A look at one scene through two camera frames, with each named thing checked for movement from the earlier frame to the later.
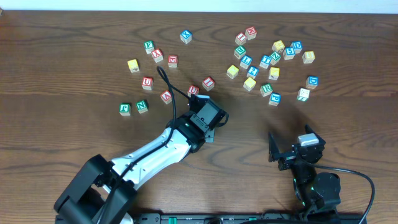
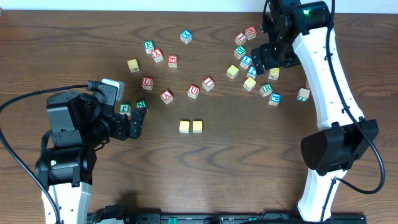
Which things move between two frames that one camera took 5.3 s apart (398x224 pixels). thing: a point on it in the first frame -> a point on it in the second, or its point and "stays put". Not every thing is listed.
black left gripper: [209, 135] -> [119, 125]
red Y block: [157, 55] stays put
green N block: [142, 106] stays put
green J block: [125, 109] stays put
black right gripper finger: [273, 151] -> [258, 61]
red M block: [250, 32] stays put
